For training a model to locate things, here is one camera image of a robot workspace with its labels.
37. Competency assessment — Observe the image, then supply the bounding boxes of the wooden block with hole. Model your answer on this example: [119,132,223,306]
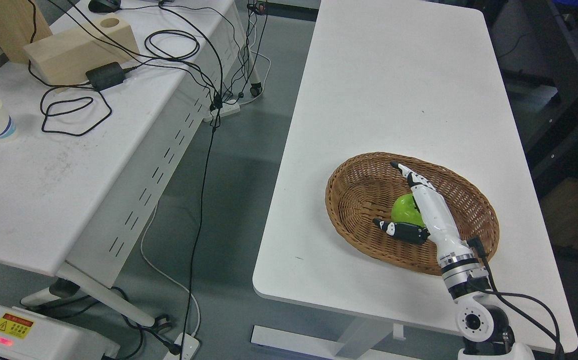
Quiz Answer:
[23,14,139,85]

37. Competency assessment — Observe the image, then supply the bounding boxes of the white machine with warning label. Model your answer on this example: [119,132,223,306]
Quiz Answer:
[0,305,120,360]

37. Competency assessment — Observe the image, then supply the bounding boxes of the white folding table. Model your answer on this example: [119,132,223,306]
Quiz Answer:
[0,0,264,331]

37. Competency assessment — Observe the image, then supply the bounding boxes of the brown wicker basket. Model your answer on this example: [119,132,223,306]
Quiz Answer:
[325,152,500,276]

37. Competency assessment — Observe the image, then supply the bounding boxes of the white power strip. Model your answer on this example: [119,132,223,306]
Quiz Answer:
[203,103,240,123]
[163,333,201,360]

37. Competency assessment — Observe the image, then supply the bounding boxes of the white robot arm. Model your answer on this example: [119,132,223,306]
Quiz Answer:
[439,253,535,360]

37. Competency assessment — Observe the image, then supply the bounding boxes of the black power adapter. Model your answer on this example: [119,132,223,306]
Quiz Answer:
[85,62,126,91]

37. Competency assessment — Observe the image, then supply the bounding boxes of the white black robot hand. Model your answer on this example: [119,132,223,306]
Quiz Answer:
[373,161,478,269]

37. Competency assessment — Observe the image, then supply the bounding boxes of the black cable on table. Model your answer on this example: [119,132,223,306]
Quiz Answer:
[28,0,202,137]

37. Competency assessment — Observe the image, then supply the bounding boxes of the white standing desk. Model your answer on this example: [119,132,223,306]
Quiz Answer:
[252,0,578,353]

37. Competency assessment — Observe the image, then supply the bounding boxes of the black metal shelf rack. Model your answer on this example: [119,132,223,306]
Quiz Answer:
[490,0,578,198]

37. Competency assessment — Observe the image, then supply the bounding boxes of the green apple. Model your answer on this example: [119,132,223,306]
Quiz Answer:
[391,193,426,228]

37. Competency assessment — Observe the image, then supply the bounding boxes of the white power strip near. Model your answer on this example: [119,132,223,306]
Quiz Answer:
[163,333,201,360]

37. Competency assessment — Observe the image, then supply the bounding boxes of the black hanging cable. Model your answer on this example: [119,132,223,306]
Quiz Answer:
[159,0,269,360]

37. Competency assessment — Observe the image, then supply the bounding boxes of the white power strip far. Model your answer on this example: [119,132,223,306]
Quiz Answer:
[203,103,240,123]

